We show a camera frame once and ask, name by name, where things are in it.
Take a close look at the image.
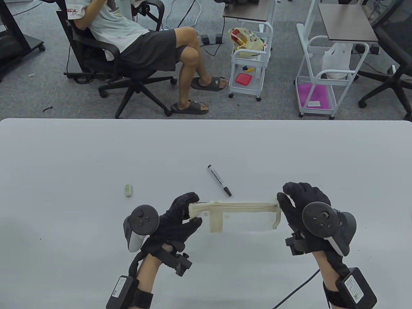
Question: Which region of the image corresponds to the person's left hand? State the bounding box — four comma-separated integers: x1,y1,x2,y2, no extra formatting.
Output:
142,192,203,255

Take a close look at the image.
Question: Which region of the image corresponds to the person's right hand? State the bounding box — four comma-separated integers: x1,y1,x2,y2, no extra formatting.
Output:
277,182,350,280

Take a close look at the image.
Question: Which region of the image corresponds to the black marker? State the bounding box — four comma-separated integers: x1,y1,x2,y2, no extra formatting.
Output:
208,165,232,197

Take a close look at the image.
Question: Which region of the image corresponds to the clear beige-trimmed pencil pouch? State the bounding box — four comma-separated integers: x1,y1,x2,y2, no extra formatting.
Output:
188,200,282,234

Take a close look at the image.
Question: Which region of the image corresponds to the person's left forearm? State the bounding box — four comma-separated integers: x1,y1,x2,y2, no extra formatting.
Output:
135,256,163,309

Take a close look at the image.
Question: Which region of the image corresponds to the person's right forearm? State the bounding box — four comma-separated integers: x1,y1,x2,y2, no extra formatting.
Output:
314,251,342,292

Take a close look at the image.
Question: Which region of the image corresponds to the black grey hand controller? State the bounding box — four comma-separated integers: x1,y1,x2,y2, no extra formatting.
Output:
302,202,357,257
123,205,160,253

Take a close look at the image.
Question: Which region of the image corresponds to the magenta mat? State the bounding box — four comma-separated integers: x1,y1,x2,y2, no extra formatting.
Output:
297,83,337,110

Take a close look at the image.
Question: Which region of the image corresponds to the dark slipper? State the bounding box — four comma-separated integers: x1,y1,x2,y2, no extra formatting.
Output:
191,76,229,92
170,100,209,115

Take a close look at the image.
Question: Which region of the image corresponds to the large white rolling cart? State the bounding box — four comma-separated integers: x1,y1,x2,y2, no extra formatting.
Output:
295,23,370,120

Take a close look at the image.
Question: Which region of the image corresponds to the small white rolling cart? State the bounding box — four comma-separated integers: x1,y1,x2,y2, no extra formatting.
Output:
229,21,274,102

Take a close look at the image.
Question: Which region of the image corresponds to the white plastic bag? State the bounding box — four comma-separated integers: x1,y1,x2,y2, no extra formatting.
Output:
322,43,356,80

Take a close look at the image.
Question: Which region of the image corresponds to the black office chair with armrests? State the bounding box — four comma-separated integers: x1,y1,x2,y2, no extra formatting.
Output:
56,0,178,119

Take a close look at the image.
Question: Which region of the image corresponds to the yellow plastic bag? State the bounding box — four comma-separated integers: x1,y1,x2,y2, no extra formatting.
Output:
229,27,268,59

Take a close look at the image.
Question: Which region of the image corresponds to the black mesh office chair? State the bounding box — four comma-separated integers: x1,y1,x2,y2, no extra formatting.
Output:
357,0,412,117

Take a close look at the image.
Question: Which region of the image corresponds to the brown-top side table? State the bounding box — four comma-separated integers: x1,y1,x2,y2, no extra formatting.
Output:
223,0,277,23

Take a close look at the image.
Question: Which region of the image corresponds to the black wheeled stand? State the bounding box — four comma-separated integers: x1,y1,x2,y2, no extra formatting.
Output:
0,0,46,83

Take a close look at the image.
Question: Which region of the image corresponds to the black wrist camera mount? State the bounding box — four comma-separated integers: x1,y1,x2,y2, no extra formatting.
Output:
159,248,193,277
285,232,314,257

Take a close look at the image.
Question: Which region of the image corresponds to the black wrist box with strap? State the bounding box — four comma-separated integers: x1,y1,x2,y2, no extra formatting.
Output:
106,275,154,309
323,267,378,309

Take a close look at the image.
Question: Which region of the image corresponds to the black cable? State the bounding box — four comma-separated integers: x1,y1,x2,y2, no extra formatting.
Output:
272,269,321,309

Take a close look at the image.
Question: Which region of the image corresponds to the brown-top white-frame table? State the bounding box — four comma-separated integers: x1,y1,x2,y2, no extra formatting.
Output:
304,0,379,58

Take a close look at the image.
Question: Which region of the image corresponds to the white floor cable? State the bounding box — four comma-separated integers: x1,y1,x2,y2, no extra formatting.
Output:
165,0,202,30

